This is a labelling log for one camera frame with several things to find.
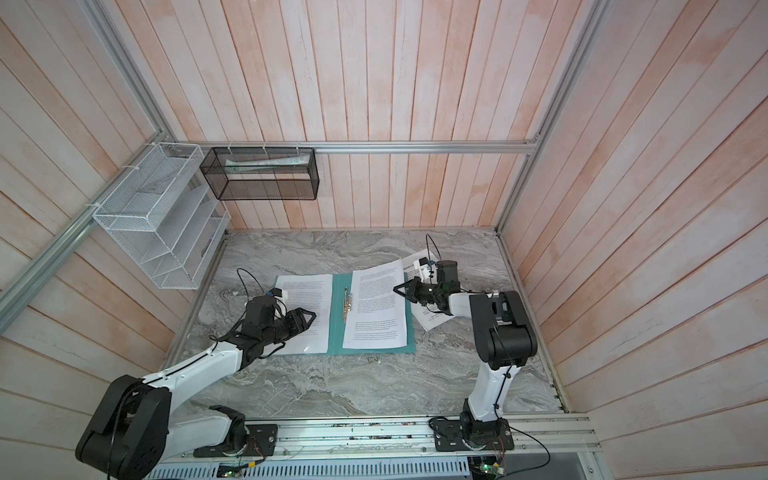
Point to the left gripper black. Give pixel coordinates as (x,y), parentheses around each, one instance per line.
(299,323)

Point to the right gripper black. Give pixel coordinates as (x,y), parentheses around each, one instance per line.
(413,294)

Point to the green file folder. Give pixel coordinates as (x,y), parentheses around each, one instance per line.
(342,282)

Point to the gold folder clip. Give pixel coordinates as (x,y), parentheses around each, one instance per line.
(347,304)

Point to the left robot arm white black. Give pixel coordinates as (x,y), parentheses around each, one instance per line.
(131,430)

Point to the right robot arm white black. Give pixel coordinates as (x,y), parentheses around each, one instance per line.
(504,340)

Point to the papers in black basket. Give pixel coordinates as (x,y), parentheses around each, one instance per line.
(280,165)

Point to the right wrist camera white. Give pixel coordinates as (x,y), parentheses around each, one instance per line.
(425,269)

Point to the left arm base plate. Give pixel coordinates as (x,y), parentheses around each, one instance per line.
(257,440)

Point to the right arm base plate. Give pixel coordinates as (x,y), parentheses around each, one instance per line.
(469,435)

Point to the black mesh wall basket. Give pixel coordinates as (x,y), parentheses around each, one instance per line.
(236,187)

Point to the white wire mesh rack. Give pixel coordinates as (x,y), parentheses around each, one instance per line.
(169,224)

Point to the aluminium mounting rail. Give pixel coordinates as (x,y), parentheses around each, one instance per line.
(337,438)

